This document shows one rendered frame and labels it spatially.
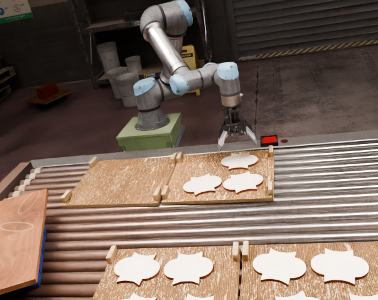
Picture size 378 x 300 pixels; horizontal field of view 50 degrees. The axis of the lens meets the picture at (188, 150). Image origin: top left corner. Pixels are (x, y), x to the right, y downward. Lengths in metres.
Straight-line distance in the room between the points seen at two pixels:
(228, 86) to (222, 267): 0.65
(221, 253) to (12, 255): 0.62
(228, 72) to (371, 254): 0.75
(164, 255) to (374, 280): 0.59
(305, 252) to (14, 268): 0.83
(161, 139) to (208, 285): 1.00
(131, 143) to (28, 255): 0.92
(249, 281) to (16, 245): 0.72
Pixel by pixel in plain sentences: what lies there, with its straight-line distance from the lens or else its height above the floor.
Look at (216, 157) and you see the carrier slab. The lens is 1.74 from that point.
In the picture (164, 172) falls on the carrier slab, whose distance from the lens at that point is 1.71.
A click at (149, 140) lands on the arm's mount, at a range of 2.03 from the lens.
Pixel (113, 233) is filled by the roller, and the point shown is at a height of 0.92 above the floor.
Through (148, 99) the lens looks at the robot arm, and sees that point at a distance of 2.05.
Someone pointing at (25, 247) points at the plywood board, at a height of 1.04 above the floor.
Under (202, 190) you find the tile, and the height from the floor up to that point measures 0.95.
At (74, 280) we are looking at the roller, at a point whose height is 0.91.
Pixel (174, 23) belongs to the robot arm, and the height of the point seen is 1.47.
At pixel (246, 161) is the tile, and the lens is 1.66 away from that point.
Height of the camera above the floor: 1.78
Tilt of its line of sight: 27 degrees down
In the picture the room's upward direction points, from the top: 11 degrees counter-clockwise
